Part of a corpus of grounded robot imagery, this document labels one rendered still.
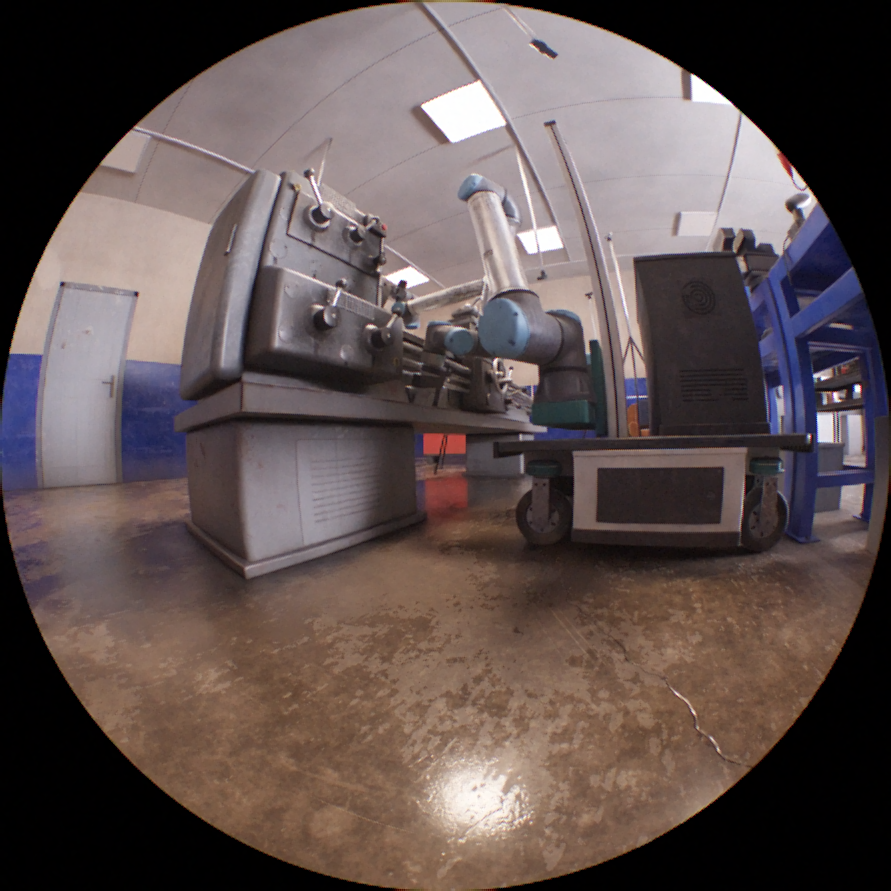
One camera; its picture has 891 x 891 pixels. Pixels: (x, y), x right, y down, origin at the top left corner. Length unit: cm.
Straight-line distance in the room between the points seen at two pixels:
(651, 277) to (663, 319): 13
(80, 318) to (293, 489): 377
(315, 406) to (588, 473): 71
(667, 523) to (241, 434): 106
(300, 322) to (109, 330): 356
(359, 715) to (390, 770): 9
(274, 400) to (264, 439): 13
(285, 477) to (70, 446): 342
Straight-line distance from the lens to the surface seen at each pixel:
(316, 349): 86
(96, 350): 417
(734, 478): 86
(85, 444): 403
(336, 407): 86
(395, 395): 133
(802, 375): 118
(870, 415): 156
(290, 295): 85
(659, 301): 96
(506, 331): 76
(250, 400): 73
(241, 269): 98
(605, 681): 48
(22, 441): 425
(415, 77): 336
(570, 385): 87
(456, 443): 469
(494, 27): 321
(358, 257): 128
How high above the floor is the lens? 32
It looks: level
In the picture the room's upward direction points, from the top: 2 degrees counter-clockwise
